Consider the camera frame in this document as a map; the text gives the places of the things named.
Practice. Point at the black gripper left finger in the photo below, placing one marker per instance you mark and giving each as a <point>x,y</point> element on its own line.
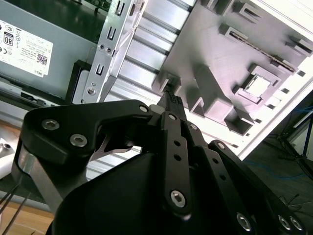
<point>61,122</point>

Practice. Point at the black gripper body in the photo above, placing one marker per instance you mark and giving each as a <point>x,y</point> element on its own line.
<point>117,203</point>

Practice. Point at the silver CPU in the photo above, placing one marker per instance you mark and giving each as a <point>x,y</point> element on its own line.
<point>259,85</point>

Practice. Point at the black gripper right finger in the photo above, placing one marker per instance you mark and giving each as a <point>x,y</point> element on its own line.
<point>244,191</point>

